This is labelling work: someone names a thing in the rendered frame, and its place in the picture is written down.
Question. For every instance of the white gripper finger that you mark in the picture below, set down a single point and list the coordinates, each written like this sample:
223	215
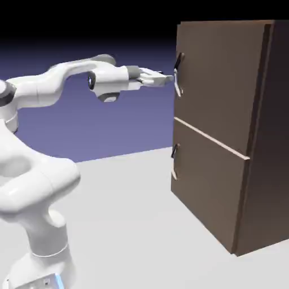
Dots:
169	78

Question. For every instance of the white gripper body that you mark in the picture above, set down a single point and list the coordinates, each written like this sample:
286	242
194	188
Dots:
151	78

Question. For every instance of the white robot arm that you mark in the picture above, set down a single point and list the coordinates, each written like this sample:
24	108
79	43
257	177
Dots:
29	90

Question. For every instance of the tall brown cabinet door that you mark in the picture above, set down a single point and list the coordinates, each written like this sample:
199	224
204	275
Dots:
216	85

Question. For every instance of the short brown cabinet door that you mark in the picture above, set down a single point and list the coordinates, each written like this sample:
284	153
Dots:
203	185

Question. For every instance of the brown wooden cabinet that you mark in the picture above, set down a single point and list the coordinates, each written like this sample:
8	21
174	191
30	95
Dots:
266	135

